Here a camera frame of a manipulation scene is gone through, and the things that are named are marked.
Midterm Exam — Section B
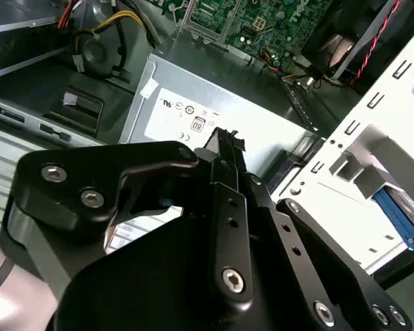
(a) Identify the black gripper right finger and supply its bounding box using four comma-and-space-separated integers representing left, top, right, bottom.
229, 130, 414, 331

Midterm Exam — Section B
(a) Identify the hard disk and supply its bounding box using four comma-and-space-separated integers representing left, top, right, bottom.
372, 185, 414, 268

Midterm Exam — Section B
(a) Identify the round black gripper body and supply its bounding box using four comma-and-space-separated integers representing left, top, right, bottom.
53, 205, 318, 331

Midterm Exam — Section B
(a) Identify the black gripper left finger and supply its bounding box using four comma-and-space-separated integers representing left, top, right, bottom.
0, 126, 255, 305

